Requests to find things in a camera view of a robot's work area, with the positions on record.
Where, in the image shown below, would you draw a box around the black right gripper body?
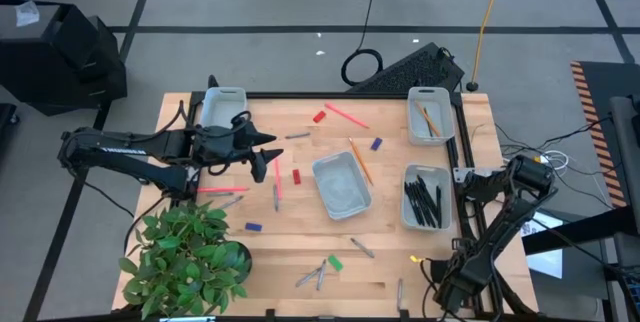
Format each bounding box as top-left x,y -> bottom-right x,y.
427,254 -> 481,313

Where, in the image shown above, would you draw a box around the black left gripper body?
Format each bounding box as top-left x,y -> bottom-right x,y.
193,121 -> 261,166

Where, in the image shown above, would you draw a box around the pink pencil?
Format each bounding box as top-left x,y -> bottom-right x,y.
272,156 -> 284,201
324,102 -> 371,130
196,186 -> 250,194

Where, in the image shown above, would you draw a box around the orange pencil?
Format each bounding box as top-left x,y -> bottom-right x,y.
413,100 -> 442,138
347,136 -> 375,187

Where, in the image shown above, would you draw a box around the grey plastic bin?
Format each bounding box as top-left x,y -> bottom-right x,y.
406,85 -> 457,147
311,150 -> 373,222
400,162 -> 454,233
199,86 -> 249,129

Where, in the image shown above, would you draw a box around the white paper sheet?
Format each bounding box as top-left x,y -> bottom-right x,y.
519,209 -> 565,280

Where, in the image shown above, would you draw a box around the black plant pot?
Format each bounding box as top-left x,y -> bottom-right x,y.
230,240 -> 254,284

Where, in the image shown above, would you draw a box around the green leafy plant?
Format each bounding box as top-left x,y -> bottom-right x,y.
117,200 -> 250,321

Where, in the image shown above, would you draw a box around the black desk bar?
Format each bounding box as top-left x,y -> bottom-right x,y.
521,205 -> 640,257

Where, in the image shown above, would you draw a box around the black perforated computer case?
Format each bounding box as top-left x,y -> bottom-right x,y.
346,41 -> 466,95

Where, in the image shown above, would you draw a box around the black stacked cases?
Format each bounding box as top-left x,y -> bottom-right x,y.
0,0 -> 129,117

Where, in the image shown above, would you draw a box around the black caster base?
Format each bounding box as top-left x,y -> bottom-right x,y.
0,102 -> 21,136

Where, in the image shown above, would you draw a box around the crumpled clear plastic bag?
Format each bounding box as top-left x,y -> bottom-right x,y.
14,0 -> 41,28

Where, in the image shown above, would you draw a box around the black mat with orange stripes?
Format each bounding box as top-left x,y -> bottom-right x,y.
569,59 -> 640,209

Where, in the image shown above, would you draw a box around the black aluminium table frame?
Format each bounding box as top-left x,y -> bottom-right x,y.
169,74 -> 539,321

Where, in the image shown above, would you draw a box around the silver mounting bracket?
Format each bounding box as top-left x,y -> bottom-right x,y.
452,166 -> 484,184

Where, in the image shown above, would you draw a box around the black coiled cable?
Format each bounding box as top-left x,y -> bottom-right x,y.
340,0 -> 385,88

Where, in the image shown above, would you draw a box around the white cable bundle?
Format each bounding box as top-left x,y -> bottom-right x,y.
542,149 -> 571,176

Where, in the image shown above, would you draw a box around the yellow cable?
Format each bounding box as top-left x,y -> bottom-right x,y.
471,0 -> 509,86

